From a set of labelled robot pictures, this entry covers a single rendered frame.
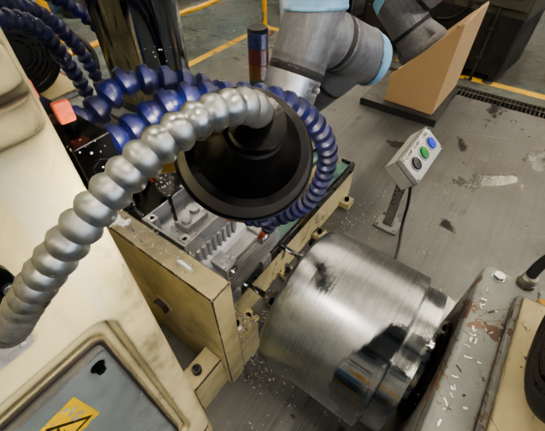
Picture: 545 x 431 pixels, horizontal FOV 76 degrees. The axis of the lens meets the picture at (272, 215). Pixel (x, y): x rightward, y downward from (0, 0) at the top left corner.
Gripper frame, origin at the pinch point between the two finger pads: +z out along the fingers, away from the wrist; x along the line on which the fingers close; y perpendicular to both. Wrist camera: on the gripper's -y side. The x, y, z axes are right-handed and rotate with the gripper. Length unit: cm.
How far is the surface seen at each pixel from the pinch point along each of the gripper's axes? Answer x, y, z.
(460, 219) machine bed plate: 33, -61, -2
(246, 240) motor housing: 1.8, 3.9, 5.3
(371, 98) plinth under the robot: -18, -99, -27
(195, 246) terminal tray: -0.7, 15.1, 4.9
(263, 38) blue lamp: -33, -34, -32
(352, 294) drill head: 24.2, 12.7, -0.8
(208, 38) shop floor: -286, -284, -39
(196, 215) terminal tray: -5.3, 11.0, 2.3
